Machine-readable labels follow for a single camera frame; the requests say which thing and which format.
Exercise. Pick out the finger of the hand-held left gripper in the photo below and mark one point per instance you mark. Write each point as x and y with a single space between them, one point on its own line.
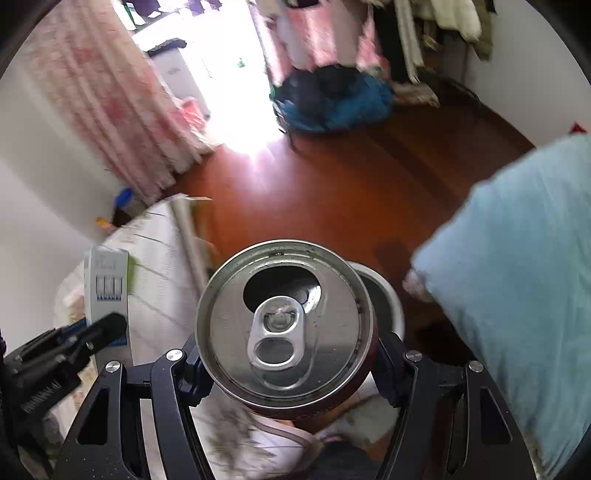
105 328
69 331

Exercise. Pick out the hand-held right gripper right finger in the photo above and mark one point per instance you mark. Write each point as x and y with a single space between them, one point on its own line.
390 371

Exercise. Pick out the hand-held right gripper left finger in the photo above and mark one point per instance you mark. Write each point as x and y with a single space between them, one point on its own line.
195 384

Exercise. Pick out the white round bin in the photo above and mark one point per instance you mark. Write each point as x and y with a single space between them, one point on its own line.
385 300

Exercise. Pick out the red drink can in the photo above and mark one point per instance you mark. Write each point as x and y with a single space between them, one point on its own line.
284 323

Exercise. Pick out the white and blue carton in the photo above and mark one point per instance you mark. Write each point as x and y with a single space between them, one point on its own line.
105 286

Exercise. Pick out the orange small item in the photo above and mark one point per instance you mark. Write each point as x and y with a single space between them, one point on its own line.
104 224

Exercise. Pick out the blue-lidded jar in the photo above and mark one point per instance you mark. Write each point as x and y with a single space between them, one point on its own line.
123 199

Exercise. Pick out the light blue cushion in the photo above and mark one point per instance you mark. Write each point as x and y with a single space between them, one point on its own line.
512 286

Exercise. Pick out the pink floral curtain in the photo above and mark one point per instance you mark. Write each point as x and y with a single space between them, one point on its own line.
106 106
323 37

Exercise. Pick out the white cabinet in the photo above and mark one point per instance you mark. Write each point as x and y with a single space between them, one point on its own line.
173 69

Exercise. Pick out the blue bag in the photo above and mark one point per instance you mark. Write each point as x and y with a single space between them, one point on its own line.
337 108

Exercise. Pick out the black bag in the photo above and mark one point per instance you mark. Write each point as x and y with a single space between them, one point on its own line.
334 78

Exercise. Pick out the small red item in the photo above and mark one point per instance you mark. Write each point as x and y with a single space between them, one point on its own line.
578 128

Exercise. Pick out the hanging clothes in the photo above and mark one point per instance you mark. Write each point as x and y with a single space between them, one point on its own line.
443 41

